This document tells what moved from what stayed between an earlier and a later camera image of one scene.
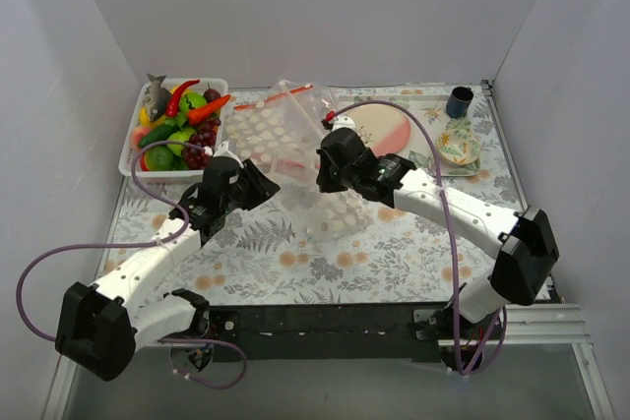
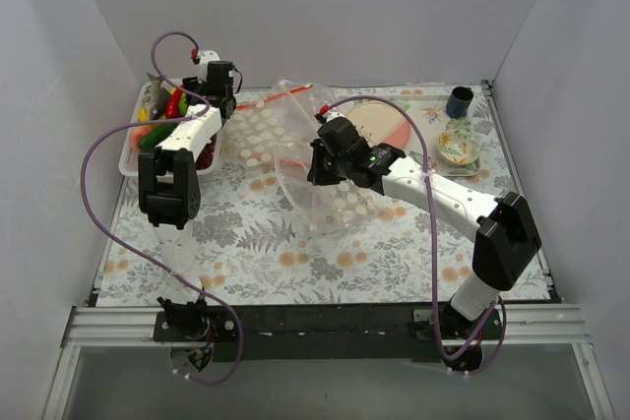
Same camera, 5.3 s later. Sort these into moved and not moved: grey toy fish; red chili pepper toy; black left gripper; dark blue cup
Moved: black left gripper
Not moved: dark blue cup; red chili pepper toy; grey toy fish
